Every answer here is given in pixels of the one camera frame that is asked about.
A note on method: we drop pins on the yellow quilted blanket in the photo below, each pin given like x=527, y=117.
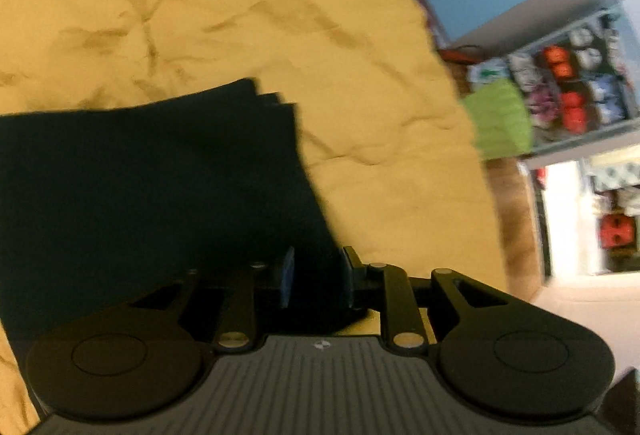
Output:
x=250, y=15

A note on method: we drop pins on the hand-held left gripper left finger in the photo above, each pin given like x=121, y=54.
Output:
x=286, y=276

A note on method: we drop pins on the black pants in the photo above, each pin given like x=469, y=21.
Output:
x=150, y=190

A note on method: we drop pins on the white storage rack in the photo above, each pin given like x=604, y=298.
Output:
x=575, y=80

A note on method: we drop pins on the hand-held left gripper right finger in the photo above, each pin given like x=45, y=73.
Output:
x=351, y=277

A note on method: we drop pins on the green cloth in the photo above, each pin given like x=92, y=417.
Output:
x=500, y=120

